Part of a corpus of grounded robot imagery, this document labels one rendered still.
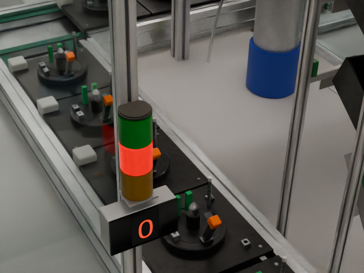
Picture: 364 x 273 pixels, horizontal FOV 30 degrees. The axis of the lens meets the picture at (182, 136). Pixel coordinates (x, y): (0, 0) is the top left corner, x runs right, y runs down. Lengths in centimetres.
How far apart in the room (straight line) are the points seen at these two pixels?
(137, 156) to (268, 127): 97
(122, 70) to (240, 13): 150
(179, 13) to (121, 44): 122
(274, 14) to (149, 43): 51
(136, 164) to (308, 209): 75
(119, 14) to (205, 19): 144
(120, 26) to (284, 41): 110
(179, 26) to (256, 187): 68
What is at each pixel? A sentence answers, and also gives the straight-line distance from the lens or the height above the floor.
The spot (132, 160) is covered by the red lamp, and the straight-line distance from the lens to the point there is 100.
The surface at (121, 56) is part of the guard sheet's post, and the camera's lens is 94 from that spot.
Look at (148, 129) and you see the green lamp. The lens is 98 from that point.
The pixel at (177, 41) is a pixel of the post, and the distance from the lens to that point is 219.
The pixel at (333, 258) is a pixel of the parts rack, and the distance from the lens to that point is 137.
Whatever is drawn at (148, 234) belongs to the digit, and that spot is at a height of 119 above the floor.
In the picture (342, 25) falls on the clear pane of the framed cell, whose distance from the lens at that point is 222.
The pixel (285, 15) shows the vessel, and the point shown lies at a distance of 194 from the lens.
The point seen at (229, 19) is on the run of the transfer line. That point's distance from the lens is 240.
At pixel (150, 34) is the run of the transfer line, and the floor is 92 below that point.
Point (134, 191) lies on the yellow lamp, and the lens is 104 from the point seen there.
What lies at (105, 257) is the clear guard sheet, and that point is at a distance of 118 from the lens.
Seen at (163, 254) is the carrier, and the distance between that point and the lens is 137.
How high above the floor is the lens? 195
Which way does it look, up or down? 36 degrees down
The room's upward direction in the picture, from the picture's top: 1 degrees clockwise
